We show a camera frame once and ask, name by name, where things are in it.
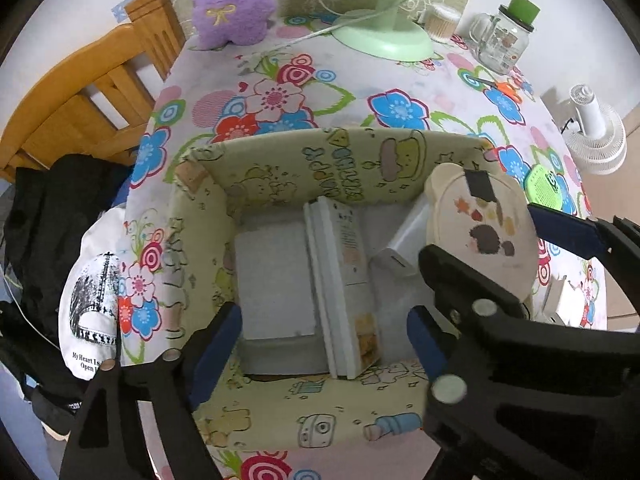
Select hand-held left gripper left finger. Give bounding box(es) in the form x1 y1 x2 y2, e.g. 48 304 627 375
59 302 244 480

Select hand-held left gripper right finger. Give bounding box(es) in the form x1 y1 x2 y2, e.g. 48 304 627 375
406 306 454 387

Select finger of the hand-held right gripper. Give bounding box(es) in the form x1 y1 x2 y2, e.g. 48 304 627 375
527 204 640 262
419 244 532 407

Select green perforated speaker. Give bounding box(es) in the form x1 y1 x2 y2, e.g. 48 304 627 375
524 166 563 211

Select white cube box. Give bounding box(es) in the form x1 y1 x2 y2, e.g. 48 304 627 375
370 250 418 283

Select white charger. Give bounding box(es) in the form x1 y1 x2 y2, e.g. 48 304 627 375
541 277 571 323

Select round beige mirror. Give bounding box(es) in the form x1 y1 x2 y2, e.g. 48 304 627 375
424 162 538 306

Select long white box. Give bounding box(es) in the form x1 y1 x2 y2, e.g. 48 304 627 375
303 196 382 381

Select yellow printed storage box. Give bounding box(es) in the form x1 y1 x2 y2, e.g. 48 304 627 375
162 127 501 463

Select white floor fan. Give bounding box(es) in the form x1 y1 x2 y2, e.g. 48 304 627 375
557 84 628 176

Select white printed bag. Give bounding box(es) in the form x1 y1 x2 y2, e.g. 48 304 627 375
59 205 131 378

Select orange scissors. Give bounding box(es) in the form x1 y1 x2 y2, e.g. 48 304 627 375
477 77 523 103

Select floral tablecloth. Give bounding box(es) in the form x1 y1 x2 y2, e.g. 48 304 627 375
117 10 608 480

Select glass mug with green lid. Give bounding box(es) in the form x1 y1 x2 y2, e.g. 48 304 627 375
467 0 542 75

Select black clothing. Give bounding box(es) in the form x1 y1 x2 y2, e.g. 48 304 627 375
0 154 136 426

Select cotton swab jar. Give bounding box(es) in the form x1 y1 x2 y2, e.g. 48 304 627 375
422 2 462 43

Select green desk fan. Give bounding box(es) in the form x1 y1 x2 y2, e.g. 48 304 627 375
312 0 501 63

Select wooden chair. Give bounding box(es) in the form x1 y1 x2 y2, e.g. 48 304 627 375
0 0 186 183

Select purple plush toy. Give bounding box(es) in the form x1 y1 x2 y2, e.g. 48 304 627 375
187 0 278 51

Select white fan cable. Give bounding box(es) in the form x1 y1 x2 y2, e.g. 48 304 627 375
240 7 381 61

